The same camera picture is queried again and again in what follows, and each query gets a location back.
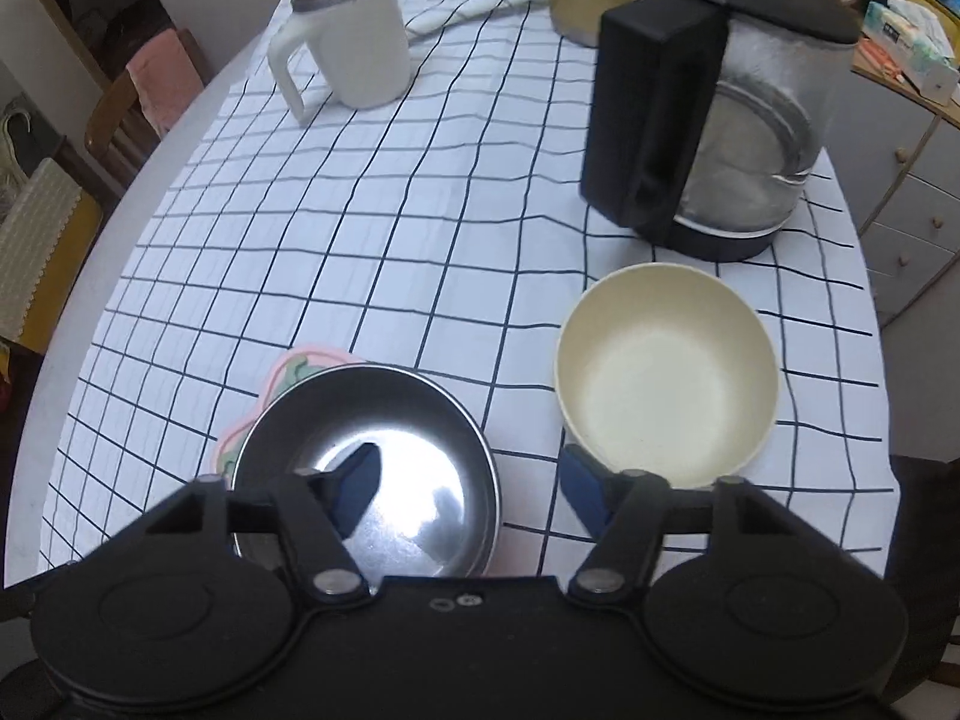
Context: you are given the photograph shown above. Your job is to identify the grey drawer cabinet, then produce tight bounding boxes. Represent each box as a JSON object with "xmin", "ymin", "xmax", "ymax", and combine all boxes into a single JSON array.
[{"xmin": 825, "ymin": 54, "xmax": 958, "ymax": 325}]

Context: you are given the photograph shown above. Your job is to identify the tissue box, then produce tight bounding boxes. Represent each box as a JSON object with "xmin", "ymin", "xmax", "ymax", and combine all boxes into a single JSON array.
[{"xmin": 862, "ymin": 0, "xmax": 958, "ymax": 106}]

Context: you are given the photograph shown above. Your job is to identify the pink towel on chair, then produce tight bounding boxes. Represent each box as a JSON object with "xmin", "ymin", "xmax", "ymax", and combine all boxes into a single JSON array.
[{"xmin": 125, "ymin": 29, "xmax": 203, "ymax": 138}]

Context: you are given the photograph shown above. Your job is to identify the checkered tablecloth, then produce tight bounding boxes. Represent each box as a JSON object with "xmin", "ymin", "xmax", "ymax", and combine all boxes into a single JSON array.
[{"xmin": 35, "ymin": 0, "xmax": 902, "ymax": 579}]

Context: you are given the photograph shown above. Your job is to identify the pink pot with steel bowl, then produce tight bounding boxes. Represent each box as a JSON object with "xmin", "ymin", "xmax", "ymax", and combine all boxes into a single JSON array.
[{"xmin": 210, "ymin": 346, "xmax": 501, "ymax": 585}]

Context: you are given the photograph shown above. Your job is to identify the wooden chair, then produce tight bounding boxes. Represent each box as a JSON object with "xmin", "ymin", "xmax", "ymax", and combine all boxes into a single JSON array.
[
  {"xmin": 884, "ymin": 455, "xmax": 958, "ymax": 702},
  {"xmin": 85, "ymin": 29, "xmax": 213, "ymax": 188}
]

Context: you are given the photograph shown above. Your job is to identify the white mug with handle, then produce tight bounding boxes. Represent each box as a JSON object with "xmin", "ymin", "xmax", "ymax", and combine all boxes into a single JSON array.
[{"xmin": 267, "ymin": 0, "xmax": 412, "ymax": 125}]

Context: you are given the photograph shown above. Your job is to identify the glass electric kettle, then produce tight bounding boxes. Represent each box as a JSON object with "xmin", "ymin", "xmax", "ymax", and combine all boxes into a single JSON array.
[{"xmin": 579, "ymin": 0, "xmax": 861, "ymax": 262}]

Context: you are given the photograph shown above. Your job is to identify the yellow container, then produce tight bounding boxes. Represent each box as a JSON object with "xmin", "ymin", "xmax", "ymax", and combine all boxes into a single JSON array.
[{"xmin": 889, "ymin": 0, "xmax": 958, "ymax": 57}]

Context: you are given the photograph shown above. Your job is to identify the wooden chair right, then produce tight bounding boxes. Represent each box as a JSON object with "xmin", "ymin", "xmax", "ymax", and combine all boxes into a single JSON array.
[{"xmin": 884, "ymin": 455, "xmax": 958, "ymax": 702}]

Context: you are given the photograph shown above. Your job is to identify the wooden chair left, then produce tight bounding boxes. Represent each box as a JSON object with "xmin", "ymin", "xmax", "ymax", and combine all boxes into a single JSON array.
[{"xmin": 85, "ymin": 29, "xmax": 213, "ymax": 188}]

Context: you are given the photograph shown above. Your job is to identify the cream bowl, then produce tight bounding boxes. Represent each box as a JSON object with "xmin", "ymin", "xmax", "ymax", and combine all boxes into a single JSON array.
[{"xmin": 553, "ymin": 263, "xmax": 781, "ymax": 489}]

